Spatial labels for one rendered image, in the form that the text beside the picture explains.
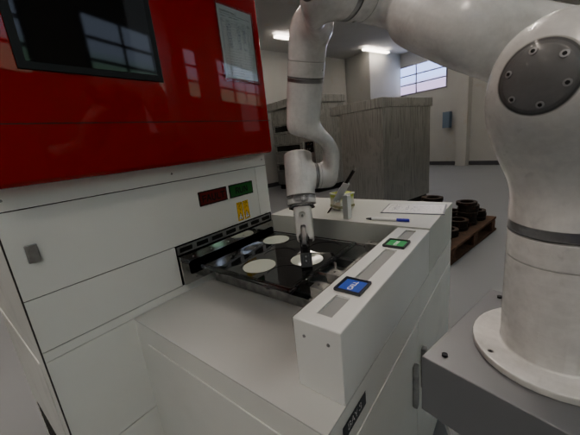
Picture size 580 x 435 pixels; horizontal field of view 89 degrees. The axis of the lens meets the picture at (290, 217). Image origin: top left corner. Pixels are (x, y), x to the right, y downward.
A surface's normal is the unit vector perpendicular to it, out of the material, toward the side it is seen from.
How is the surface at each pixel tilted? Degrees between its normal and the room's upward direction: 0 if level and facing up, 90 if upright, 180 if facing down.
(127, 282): 90
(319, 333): 90
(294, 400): 0
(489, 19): 99
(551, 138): 130
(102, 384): 90
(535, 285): 92
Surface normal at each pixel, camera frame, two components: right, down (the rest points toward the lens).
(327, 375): -0.61, 0.26
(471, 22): -0.41, 0.43
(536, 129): -0.62, 0.76
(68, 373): 0.79, 0.07
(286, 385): -0.11, -0.96
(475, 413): -0.80, 0.23
